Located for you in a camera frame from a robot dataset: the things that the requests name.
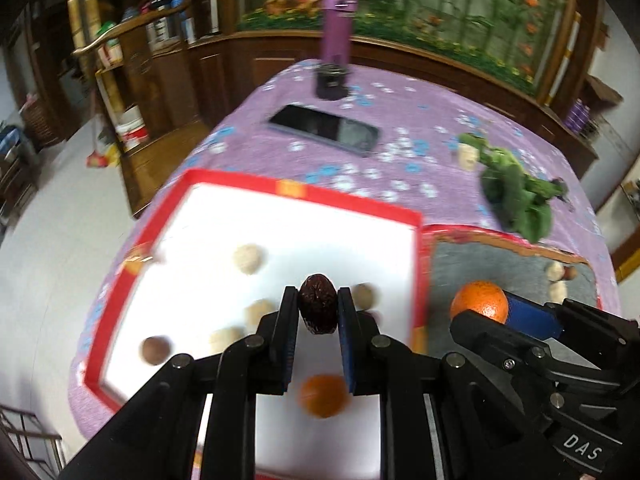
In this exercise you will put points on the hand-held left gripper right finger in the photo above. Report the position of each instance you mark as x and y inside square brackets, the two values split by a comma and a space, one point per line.
[347, 350]

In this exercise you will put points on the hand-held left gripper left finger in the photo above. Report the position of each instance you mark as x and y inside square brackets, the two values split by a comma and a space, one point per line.
[282, 340]

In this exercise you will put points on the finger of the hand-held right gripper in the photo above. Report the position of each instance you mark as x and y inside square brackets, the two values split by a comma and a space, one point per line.
[532, 317]
[495, 340]

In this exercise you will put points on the pale sugarcane chunk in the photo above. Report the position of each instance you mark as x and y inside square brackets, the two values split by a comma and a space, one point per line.
[225, 339]
[247, 259]
[554, 270]
[257, 311]
[468, 157]
[558, 290]

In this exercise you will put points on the orange tangerine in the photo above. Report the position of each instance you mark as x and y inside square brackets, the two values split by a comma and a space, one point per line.
[477, 300]
[324, 396]

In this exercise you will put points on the brown round longan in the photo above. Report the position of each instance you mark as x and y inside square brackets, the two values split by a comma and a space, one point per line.
[570, 273]
[363, 295]
[156, 349]

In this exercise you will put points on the red box with white inside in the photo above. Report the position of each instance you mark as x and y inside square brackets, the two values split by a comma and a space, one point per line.
[325, 240]

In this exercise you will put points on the grey mat with red border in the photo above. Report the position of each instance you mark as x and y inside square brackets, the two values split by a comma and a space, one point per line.
[450, 265]

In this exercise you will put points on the green leafy vegetable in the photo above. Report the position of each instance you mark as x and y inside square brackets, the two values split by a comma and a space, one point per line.
[515, 195]

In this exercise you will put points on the black smartphone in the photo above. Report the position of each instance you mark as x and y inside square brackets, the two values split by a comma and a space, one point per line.
[320, 125]

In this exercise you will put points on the purple floral tablecloth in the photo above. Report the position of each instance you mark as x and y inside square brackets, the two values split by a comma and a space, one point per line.
[425, 110]

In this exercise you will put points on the small black container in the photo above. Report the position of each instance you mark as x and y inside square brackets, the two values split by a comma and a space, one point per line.
[331, 82]

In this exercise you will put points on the purple thermos bottle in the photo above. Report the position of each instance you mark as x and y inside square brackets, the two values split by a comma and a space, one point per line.
[337, 30]

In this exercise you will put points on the steel vacuum flask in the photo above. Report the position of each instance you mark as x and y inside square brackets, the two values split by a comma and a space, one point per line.
[213, 10]

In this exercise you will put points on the bamboo and flower wall picture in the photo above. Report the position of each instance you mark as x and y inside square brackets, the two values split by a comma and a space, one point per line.
[425, 10]

